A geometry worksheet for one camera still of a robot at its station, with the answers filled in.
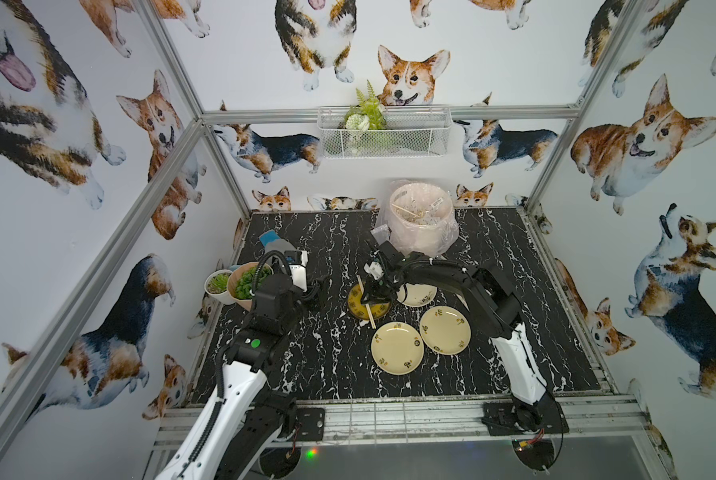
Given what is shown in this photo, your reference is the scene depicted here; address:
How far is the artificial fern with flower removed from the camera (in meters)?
0.83

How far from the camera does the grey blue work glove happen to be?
1.12 m

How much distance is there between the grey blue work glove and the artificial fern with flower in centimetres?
44
